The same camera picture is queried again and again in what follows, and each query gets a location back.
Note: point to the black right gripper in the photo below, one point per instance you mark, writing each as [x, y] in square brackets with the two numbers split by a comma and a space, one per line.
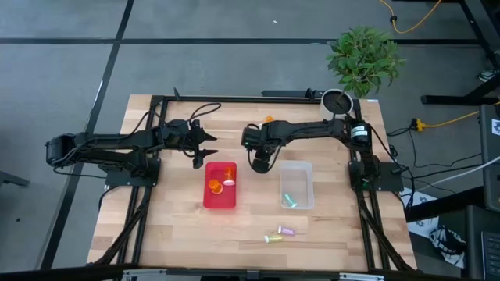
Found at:
[261, 164]

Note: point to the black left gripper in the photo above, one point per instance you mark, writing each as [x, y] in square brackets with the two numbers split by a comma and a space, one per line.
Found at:
[177, 136]

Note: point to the pink pill bottle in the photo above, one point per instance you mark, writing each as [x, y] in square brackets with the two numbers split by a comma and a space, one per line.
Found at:
[287, 231]

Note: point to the yellow-green pill bottle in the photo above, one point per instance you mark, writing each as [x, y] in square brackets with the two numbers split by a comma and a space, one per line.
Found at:
[274, 238]

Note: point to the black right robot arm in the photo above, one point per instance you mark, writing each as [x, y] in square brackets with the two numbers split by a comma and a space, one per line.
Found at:
[312, 129]

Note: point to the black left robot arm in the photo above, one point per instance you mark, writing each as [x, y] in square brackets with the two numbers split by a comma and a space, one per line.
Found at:
[97, 142]

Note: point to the clear plastic bin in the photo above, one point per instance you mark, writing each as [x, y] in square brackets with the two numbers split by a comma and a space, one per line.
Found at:
[298, 179]

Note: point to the mint green pill bottle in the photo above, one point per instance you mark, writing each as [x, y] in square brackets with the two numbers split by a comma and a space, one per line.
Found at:
[290, 200]

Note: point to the pink translucent plastic bin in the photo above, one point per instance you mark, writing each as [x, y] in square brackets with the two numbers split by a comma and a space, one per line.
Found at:
[220, 201]

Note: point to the white plant pot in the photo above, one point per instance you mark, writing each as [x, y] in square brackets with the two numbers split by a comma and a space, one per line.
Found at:
[336, 103]

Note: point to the green potted plant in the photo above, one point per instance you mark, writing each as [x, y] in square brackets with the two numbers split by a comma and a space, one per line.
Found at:
[363, 58]

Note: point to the white paper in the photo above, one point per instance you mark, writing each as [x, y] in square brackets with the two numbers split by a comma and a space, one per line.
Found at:
[420, 224]

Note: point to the grey furniture leg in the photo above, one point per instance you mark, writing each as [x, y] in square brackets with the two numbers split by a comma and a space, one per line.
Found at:
[11, 178]

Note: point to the black desk stand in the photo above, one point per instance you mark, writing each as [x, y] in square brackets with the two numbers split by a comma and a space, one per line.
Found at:
[449, 100]

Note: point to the black and white bag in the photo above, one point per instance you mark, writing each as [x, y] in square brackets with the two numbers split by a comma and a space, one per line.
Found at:
[445, 242]

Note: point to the black computer case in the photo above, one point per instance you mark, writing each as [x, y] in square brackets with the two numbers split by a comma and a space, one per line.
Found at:
[490, 164]

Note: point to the black keyboard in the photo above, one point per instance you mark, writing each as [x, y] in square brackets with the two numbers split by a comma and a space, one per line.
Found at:
[491, 253]

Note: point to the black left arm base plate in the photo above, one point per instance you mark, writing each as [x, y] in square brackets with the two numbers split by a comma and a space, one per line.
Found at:
[117, 179]

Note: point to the silver camera mount bar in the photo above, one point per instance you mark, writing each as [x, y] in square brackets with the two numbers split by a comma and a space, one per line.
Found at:
[253, 275]

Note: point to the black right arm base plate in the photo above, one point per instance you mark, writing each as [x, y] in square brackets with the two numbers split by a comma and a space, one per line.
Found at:
[390, 179]

